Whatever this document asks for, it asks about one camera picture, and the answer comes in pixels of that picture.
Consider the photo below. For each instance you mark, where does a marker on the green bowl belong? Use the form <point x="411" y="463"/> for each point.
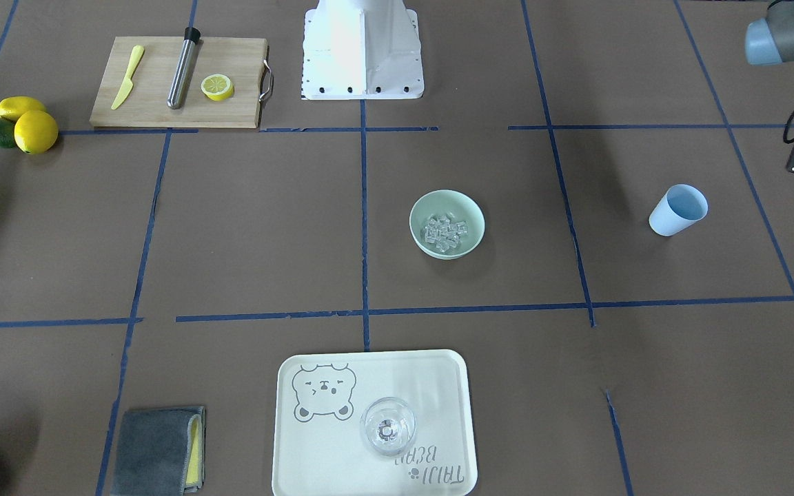
<point x="448" y="201"/>

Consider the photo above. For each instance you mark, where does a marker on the half lemon slice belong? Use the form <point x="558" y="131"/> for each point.
<point x="217" y="87"/>

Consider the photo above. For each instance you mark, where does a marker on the yellow lemon front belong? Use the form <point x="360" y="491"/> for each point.
<point x="36" y="132"/>

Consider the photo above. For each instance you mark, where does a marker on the cream bear tray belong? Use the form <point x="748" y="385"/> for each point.
<point x="318" y="445"/>

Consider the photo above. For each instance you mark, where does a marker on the yellow plastic knife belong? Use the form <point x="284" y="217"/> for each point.
<point x="127" y="83"/>

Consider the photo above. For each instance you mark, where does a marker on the ice cubes in bowl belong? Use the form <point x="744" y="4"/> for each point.
<point x="444" y="233"/>

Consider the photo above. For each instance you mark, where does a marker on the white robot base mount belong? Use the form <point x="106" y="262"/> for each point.
<point x="362" y="50"/>

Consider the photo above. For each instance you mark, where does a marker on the yellow lemon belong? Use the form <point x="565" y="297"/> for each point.
<point x="36" y="132"/>
<point x="14" y="107"/>

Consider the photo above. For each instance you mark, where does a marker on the steel muddler black tip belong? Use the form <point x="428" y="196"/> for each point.
<point x="181" y="79"/>

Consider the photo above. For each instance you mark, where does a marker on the clear wine glass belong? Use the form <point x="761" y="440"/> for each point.
<point x="389" y="426"/>

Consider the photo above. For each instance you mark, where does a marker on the yellow lemon back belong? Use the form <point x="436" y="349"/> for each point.
<point x="14" y="107"/>

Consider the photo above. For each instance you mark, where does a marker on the wooden cutting board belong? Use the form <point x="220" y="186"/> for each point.
<point x="241" y="59"/>

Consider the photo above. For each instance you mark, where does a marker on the light blue cup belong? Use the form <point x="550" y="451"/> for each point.
<point x="679" y="208"/>

